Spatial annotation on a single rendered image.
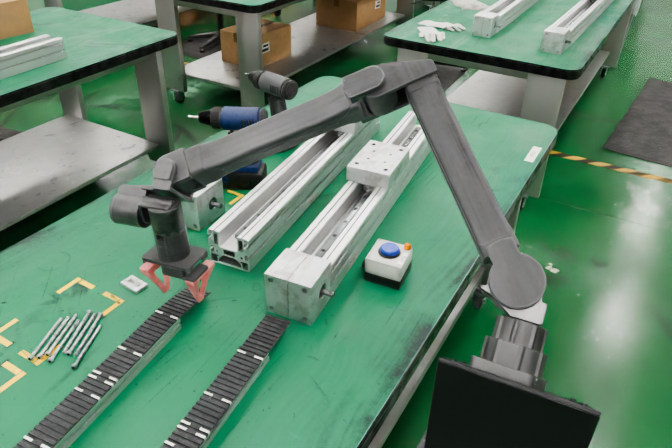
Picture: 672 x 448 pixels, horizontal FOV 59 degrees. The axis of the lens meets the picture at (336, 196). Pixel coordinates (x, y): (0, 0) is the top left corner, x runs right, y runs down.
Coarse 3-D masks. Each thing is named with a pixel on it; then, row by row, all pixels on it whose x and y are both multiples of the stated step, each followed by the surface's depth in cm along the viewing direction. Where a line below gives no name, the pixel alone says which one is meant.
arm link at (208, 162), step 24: (360, 72) 95; (336, 96) 98; (360, 96) 95; (264, 120) 101; (288, 120) 99; (312, 120) 98; (336, 120) 99; (360, 120) 101; (216, 144) 101; (240, 144) 100; (264, 144) 99; (288, 144) 101; (192, 168) 101; (216, 168) 101; (192, 192) 106
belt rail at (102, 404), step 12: (180, 324) 111; (168, 336) 108; (156, 348) 106; (144, 360) 104; (132, 372) 101; (120, 384) 99; (108, 396) 97; (96, 408) 94; (84, 420) 92; (72, 432) 90; (60, 444) 88
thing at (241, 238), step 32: (288, 160) 153; (320, 160) 153; (256, 192) 139; (288, 192) 139; (320, 192) 154; (224, 224) 127; (256, 224) 127; (288, 224) 140; (224, 256) 130; (256, 256) 128
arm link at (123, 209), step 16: (160, 160) 101; (160, 176) 100; (128, 192) 104; (144, 192) 103; (160, 192) 103; (176, 192) 102; (112, 208) 103; (128, 208) 102; (128, 224) 104; (144, 224) 104
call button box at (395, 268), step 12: (384, 240) 127; (372, 252) 124; (408, 252) 124; (372, 264) 122; (384, 264) 121; (396, 264) 120; (408, 264) 125; (372, 276) 124; (384, 276) 122; (396, 276) 121; (396, 288) 122
